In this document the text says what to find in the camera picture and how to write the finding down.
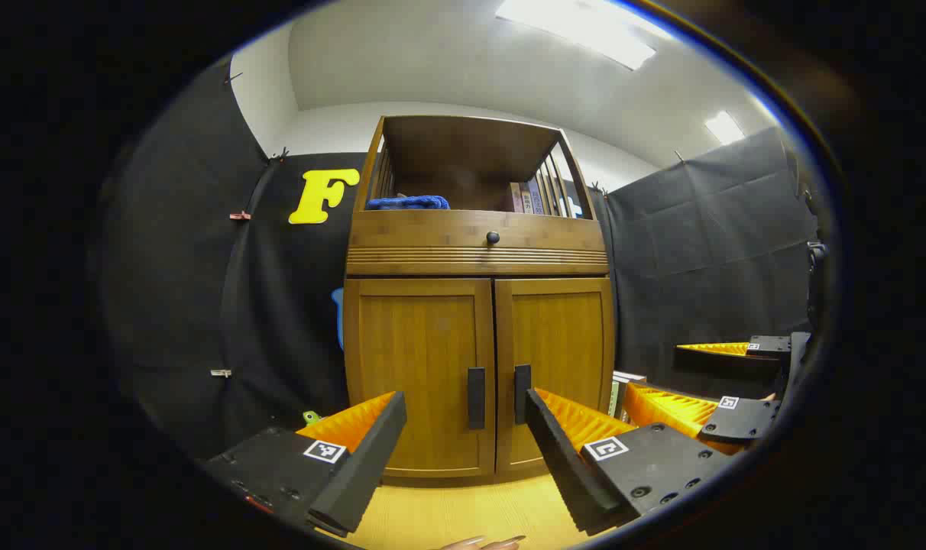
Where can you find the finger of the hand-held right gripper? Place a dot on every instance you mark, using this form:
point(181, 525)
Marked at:
point(726, 363)
point(742, 420)

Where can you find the wooden cabinet door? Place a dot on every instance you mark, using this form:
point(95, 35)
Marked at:
point(417, 367)
point(562, 344)

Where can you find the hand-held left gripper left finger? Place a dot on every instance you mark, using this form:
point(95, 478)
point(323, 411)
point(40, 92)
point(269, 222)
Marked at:
point(364, 466)

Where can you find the wooden drawer with black knob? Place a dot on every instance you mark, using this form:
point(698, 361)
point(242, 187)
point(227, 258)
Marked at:
point(432, 229)

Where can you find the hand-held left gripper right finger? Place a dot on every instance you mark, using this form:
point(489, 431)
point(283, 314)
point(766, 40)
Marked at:
point(566, 466)

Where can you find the blue folded cloth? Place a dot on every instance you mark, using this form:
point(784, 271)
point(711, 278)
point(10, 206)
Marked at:
point(406, 202)

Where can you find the wooden double-door shoe cabinet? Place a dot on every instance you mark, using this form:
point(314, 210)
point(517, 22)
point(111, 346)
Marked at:
point(471, 153)

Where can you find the green frog toy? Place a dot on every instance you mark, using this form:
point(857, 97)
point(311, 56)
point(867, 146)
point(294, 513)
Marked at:
point(312, 417)

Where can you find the blue spine book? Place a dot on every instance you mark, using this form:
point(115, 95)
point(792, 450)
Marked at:
point(538, 200)

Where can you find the small ceiling light panel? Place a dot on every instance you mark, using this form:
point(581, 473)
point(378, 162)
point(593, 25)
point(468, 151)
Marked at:
point(724, 127)

